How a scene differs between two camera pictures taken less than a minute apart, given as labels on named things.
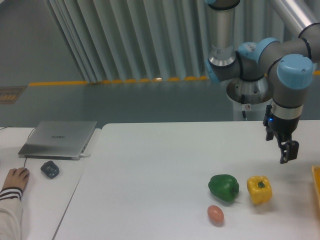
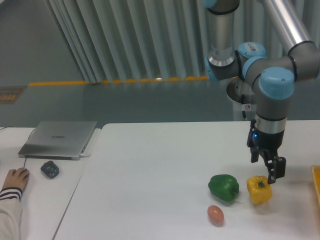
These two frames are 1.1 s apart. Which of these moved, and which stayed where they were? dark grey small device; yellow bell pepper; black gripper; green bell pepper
Moved: black gripper
Stayed: dark grey small device; green bell pepper; yellow bell pepper
